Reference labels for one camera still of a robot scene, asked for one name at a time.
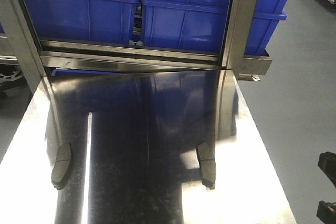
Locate large blue crate left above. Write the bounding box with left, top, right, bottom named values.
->
left=24, top=0, right=140, bottom=44

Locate dark brake pad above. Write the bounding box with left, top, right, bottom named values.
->
left=196, top=142, right=216, bottom=189
left=51, top=143, right=72, bottom=190

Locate stainless steel upright post right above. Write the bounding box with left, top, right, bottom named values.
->
left=219, top=0, right=257, bottom=78

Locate large blue crate right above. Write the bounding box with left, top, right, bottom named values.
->
left=142, top=0, right=287, bottom=55

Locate large blue crate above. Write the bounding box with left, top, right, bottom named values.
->
left=142, top=0, right=287, bottom=55
left=24, top=0, right=140, bottom=44

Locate stainless steel upright post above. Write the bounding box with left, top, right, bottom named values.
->
left=219, top=0, right=257, bottom=78
left=1, top=0, right=46, bottom=93

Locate stainless steel upright post left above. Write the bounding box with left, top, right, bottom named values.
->
left=1, top=0, right=46, bottom=93

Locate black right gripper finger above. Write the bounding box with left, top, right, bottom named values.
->
left=316, top=200, right=336, bottom=224
left=318, top=152, right=336, bottom=186

